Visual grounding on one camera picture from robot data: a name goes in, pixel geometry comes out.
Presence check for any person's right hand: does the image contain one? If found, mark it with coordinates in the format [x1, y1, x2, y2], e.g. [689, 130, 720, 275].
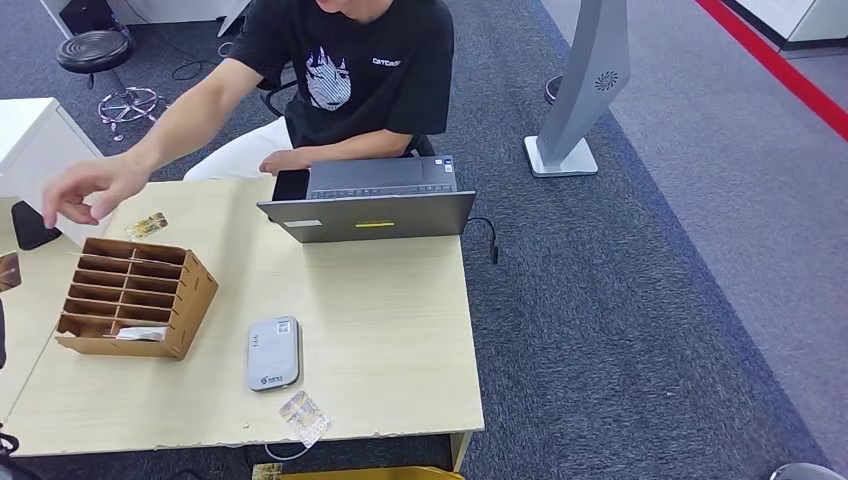
[42, 156, 152, 229]

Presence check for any person's left hand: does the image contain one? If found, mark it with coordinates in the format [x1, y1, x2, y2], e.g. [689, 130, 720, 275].
[258, 148, 313, 178]

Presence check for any brown printed card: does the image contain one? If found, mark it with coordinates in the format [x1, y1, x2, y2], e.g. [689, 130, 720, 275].
[0, 251, 23, 294]

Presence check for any gold printed card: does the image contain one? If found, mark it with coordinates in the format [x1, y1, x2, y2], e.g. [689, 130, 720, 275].
[124, 211, 169, 242]

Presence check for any white key card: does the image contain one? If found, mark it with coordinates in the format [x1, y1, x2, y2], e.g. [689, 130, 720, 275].
[115, 325, 167, 343]

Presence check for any person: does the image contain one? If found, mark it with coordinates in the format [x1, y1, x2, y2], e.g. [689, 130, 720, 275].
[42, 0, 458, 230]

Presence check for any wooden card organizer box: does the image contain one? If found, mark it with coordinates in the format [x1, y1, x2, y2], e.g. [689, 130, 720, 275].
[54, 237, 220, 362]

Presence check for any grey card reader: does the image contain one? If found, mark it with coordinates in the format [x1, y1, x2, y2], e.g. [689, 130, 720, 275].
[246, 315, 303, 393]

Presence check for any glossy printed card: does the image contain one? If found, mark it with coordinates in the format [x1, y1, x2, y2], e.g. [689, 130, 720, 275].
[278, 390, 333, 450]

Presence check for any black smartphone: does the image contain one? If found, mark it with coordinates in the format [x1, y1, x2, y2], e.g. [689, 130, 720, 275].
[271, 168, 311, 203]

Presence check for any black bin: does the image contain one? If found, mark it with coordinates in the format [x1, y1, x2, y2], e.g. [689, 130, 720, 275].
[11, 200, 63, 252]

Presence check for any grey laptop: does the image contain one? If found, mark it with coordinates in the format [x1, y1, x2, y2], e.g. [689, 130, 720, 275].
[256, 155, 477, 244]

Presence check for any black round stool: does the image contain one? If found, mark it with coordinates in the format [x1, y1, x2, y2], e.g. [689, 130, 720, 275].
[56, 29, 167, 142]

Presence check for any black box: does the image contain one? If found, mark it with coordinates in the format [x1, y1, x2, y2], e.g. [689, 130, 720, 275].
[59, 0, 124, 36]

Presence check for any grey floor stand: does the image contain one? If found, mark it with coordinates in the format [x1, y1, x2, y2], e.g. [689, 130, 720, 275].
[523, 0, 631, 179]

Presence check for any yellow box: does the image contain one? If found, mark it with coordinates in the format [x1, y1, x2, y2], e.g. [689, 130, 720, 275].
[281, 465, 465, 480]

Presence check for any white low furniture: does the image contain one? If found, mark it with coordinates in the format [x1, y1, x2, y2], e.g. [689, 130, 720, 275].
[725, 0, 848, 51]

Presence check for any grey round object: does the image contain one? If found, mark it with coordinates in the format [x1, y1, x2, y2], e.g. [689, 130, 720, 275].
[769, 462, 846, 480]

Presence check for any black floor cable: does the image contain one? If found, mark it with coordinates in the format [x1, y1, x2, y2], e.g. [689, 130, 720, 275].
[170, 39, 236, 82]

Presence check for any white desk frame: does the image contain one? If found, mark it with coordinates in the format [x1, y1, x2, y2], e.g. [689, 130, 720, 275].
[39, 0, 253, 40]

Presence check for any black laptop cable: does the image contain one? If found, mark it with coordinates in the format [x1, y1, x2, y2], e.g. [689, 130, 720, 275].
[465, 216, 500, 266]

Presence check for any white cable under desk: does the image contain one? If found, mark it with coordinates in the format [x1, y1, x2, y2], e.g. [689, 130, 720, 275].
[263, 440, 313, 462]

